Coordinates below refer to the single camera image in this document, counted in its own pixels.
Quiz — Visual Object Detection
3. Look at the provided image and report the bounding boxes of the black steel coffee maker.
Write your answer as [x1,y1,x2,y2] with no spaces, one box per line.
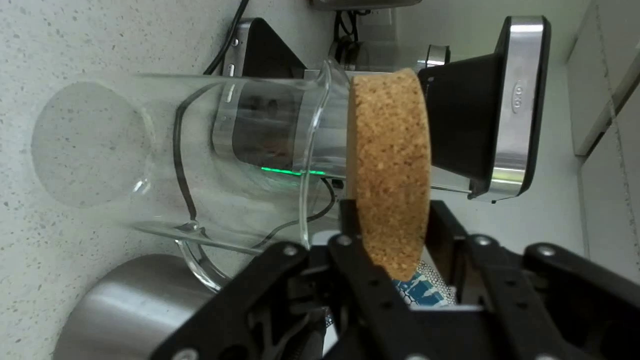
[210,16,555,202]

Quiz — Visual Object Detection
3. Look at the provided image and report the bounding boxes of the wooden round board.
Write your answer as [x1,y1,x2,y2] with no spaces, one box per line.
[347,68,435,281]

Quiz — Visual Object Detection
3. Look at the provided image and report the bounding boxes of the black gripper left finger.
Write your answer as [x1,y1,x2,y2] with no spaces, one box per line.
[149,231,419,360]

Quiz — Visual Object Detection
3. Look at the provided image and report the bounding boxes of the black coffee maker cord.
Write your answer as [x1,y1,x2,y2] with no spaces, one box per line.
[170,0,338,242]

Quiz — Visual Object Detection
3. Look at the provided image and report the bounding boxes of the steel thermal carafe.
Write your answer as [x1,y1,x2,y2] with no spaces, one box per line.
[50,251,232,360]

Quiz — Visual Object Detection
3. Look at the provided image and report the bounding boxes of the transparent glass jar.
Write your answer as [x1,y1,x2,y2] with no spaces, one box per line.
[29,57,357,257]

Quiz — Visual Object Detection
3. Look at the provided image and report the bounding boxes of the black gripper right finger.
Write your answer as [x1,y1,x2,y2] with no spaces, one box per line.
[426,197,640,360]

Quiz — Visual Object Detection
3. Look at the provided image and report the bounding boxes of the white upper cabinet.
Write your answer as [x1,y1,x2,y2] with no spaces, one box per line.
[567,0,640,157]
[578,81,640,285]

